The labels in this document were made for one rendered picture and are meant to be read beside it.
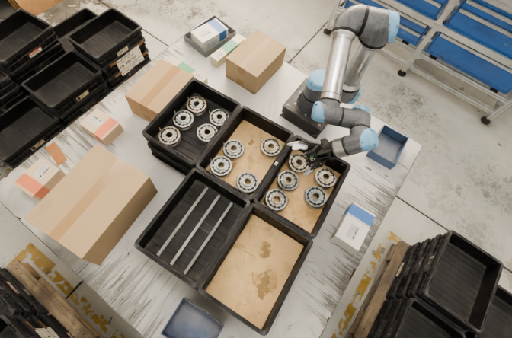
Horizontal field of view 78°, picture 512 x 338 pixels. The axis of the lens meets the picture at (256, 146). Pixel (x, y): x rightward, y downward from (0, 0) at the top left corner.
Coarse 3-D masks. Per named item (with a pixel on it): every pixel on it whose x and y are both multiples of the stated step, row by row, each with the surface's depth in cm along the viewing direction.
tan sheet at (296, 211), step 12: (288, 168) 154; (276, 180) 151; (288, 180) 151; (300, 180) 152; (312, 180) 152; (336, 180) 153; (300, 192) 149; (264, 204) 145; (288, 204) 146; (300, 204) 146; (288, 216) 143; (300, 216) 144; (312, 216) 144; (312, 228) 141
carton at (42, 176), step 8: (40, 160) 151; (32, 168) 149; (40, 168) 149; (48, 168) 149; (56, 168) 150; (24, 176) 147; (32, 176) 147; (40, 176) 147; (48, 176) 148; (56, 176) 150; (64, 176) 155; (16, 184) 145; (24, 184) 145; (32, 184) 145; (40, 184) 146; (48, 184) 148; (32, 192) 144; (40, 192) 146; (48, 192) 151; (40, 200) 149
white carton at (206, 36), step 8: (208, 24) 199; (216, 24) 200; (192, 32) 195; (200, 32) 196; (208, 32) 196; (216, 32) 197; (224, 32) 199; (192, 40) 201; (200, 40) 192; (208, 40) 194; (216, 40) 200; (208, 48) 199
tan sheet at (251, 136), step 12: (240, 132) 161; (252, 132) 162; (264, 132) 162; (252, 144) 159; (216, 156) 154; (252, 156) 155; (240, 168) 152; (252, 168) 152; (264, 168) 153; (228, 180) 148
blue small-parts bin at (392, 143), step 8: (384, 128) 180; (384, 136) 182; (392, 136) 181; (400, 136) 178; (384, 144) 180; (392, 144) 180; (400, 144) 181; (368, 152) 173; (376, 152) 177; (384, 152) 177; (392, 152) 178; (400, 152) 173; (376, 160) 173; (384, 160) 170; (392, 160) 176
